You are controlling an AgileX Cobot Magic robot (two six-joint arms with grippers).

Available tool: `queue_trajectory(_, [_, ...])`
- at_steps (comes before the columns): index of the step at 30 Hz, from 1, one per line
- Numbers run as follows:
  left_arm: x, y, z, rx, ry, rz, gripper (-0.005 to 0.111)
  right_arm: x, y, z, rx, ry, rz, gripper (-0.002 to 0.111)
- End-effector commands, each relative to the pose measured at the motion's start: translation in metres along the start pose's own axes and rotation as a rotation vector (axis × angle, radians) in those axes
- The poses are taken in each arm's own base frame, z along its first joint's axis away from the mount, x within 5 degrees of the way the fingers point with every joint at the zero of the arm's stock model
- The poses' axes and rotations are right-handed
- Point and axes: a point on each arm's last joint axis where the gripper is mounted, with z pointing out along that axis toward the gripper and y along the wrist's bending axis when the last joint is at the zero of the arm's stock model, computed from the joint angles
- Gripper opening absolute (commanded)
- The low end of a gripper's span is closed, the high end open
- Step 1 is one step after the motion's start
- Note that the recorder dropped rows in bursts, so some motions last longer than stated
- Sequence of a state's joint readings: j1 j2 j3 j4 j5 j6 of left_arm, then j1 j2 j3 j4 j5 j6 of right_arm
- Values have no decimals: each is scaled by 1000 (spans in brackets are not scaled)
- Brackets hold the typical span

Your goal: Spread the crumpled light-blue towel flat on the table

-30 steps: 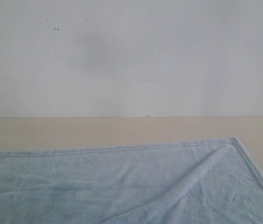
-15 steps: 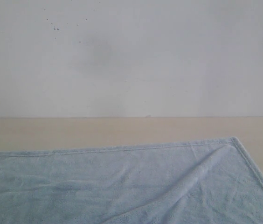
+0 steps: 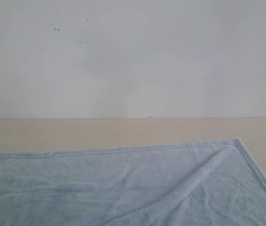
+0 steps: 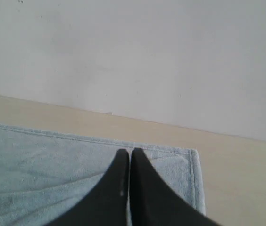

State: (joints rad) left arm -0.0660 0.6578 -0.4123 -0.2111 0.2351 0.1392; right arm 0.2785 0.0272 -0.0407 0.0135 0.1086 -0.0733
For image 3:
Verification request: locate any light blue fleece towel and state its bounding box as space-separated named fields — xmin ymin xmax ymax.
xmin=0 ymin=138 xmax=266 ymax=226

